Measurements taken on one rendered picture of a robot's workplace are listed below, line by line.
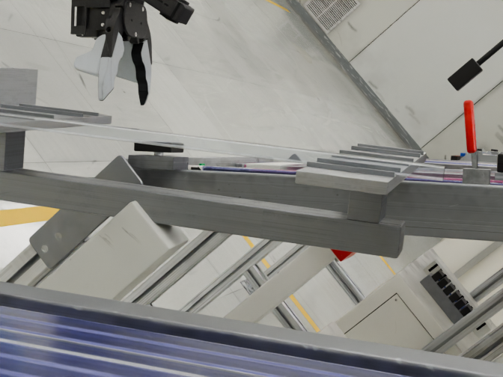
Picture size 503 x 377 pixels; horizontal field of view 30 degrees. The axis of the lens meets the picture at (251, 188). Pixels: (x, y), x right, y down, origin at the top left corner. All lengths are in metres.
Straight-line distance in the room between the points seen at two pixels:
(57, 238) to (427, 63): 8.94
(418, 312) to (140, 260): 1.73
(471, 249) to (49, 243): 4.77
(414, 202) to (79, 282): 0.39
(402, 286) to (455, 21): 7.58
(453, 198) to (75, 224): 0.46
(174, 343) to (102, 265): 0.63
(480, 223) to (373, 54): 9.06
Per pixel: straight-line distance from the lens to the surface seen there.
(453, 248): 5.83
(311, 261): 2.20
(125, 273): 0.92
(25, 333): 0.31
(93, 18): 1.30
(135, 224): 0.91
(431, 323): 2.58
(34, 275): 1.22
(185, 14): 1.26
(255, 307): 2.25
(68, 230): 1.18
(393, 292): 2.59
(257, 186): 1.13
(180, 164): 1.15
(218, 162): 1.54
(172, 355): 0.29
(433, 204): 1.08
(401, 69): 10.05
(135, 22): 1.30
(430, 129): 9.97
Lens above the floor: 1.15
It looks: 15 degrees down
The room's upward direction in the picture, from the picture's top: 49 degrees clockwise
